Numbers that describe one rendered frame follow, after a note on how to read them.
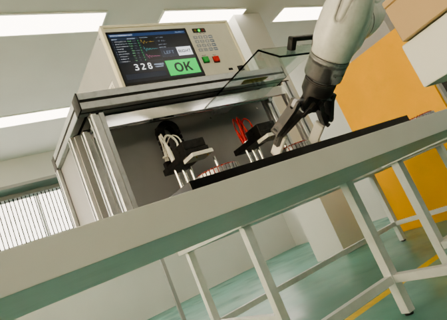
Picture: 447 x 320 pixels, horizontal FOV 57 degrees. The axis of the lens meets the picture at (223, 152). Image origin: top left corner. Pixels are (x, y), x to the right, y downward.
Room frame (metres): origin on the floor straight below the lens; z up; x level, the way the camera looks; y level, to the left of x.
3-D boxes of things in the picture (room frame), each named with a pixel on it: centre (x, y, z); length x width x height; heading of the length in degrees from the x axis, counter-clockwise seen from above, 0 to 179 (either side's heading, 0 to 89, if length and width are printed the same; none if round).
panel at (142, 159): (1.22, 0.08, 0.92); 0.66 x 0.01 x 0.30; 125
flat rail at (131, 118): (1.09, -0.01, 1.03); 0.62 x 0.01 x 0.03; 125
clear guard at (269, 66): (1.12, -0.22, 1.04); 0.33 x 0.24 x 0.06; 35
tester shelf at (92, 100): (1.27, 0.12, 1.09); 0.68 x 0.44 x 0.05; 125
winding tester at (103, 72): (1.28, 0.11, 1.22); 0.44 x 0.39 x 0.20; 125
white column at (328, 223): (5.23, -0.87, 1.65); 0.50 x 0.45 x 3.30; 35
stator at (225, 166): (0.94, 0.03, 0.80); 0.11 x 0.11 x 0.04
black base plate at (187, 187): (1.02, -0.06, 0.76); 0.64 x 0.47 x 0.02; 125
